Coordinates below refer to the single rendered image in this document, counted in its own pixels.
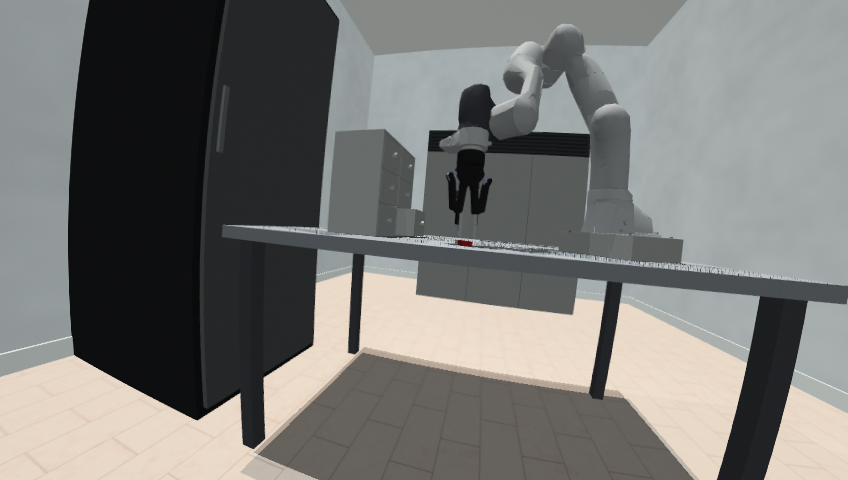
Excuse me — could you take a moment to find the grey drawer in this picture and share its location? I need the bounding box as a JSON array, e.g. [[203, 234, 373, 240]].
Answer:
[[377, 203, 397, 235], [398, 179, 412, 208], [382, 134, 402, 174], [379, 168, 399, 205], [400, 149, 414, 183], [395, 208, 426, 236]]

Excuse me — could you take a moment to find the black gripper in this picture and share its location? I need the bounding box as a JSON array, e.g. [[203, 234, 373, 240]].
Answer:
[[446, 149, 492, 238]]

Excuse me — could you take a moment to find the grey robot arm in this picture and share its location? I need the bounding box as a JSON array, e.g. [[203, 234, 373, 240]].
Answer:
[[439, 24, 662, 237]]

